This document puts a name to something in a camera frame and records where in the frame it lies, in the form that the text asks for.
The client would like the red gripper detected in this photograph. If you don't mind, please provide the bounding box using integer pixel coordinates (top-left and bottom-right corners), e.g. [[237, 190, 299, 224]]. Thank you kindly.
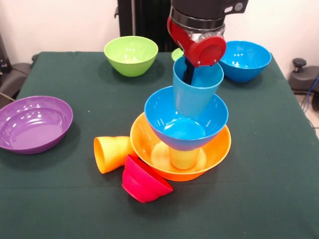
[[166, 16, 227, 86]]

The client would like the blue plastic cup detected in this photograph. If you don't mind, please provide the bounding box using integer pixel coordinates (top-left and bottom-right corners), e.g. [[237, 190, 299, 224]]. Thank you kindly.
[[172, 56, 225, 120]]

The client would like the blue plastic bowl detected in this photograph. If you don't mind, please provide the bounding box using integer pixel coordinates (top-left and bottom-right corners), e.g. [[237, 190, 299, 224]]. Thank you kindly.
[[144, 86, 229, 151], [218, 40, 272, 83]]

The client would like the large yellow-orange bowl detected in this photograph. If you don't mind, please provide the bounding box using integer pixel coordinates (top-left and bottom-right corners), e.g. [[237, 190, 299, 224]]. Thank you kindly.
[[130, 112, 232, 182]]

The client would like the green plastic cup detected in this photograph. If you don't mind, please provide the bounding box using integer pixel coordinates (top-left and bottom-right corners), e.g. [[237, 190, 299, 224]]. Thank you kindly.
[[168, 146, 199, 171]]

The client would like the orange plastic cup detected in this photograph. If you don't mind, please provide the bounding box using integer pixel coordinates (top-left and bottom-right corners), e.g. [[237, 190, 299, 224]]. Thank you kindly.
[[93, 135, 138, 174]]

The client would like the small pink-red bowl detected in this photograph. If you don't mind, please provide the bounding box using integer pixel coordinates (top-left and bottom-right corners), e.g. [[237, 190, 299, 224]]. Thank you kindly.
[[121, 153, 173, 204]]

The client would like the small green bowl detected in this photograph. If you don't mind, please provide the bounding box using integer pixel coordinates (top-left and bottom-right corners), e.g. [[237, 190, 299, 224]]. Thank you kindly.
[[171, 48, 185, 62]]

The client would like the large green bowl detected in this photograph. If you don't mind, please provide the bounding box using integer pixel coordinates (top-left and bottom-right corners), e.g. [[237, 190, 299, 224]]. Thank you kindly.
[[103, 36, 159, 77]]

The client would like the dark grey stand foot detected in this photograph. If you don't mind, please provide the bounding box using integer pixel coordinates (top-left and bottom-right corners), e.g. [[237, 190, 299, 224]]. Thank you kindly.
[[0, 58, 38, 103], [288, 58, 319, 94]]

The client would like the dark green tablecloth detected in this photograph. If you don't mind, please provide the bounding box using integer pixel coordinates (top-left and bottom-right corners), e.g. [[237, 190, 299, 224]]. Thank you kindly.
[[0, 51, 319, 239]]

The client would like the purple shallow bowl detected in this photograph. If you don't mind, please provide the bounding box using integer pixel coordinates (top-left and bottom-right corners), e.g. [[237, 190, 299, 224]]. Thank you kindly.
[[0, 96, 74, 155]]

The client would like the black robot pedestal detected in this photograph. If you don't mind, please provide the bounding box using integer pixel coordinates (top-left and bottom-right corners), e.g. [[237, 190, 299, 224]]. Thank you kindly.
[[114, 0, 179, 52]]

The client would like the blue floor cable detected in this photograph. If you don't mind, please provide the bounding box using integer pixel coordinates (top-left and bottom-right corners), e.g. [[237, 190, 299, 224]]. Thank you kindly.
[[301, 74, 319, 114]]

